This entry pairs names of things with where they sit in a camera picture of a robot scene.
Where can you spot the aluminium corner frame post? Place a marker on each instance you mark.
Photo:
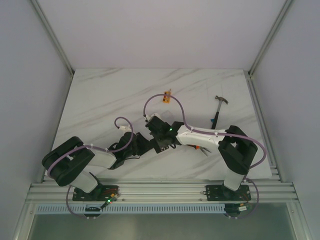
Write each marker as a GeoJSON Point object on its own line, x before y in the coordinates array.
{"type": "Point", "coordinates": [52, 36]}

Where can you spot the white slotted cable duct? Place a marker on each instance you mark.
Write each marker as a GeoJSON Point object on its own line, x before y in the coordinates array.
{"type": "Point", "coordinates": [184, 208]}

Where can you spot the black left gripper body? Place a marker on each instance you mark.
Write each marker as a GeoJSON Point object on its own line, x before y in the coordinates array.
{"type": "Point", "coordinates": [144, 144]}

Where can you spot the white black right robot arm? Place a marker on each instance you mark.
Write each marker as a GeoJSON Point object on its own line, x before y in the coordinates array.
{"type": "Point", "coordinates": [233, 145]}

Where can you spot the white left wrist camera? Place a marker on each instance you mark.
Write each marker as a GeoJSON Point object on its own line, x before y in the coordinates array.
{"type": "Point", "coordinates": [125, 128]}

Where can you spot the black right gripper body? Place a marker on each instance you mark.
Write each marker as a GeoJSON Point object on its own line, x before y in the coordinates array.
{"type": "Point", "coordinates": [158, 139]}

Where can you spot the orange handled needle-nose pliers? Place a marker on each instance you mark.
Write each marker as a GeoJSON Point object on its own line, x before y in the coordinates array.
{"type": "Point", "coordinates": [202, 149]}

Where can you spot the black fuse box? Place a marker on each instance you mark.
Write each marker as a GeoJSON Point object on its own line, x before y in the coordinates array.
{"type": "Point", "coordinates": [159, 147]}

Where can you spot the black handled claw hammer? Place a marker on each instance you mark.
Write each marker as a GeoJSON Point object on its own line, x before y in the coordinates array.
{"type": "Point", "coordinates": [216, 117]}

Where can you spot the right aluminium frame post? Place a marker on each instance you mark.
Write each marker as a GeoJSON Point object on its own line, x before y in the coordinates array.
{"type": "Point", "coordinates": [280, 18]}

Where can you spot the orange fuse holder block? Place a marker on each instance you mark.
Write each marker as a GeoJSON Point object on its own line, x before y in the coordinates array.
{"type": "Point", "coordinates": [166, 96]}

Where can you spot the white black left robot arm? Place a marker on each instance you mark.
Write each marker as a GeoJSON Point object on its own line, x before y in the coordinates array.
{"type": "Point", "coordinates": [75, 164]}

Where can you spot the aluminium mounting rail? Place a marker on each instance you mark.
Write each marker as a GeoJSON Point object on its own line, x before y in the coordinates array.
{"type": "Point", "coordinates": [165, 191]}

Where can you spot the clear plastic fuse box cover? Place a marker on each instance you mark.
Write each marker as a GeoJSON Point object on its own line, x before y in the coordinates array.
{"type": "Point", "coordinates": [167, 116]}

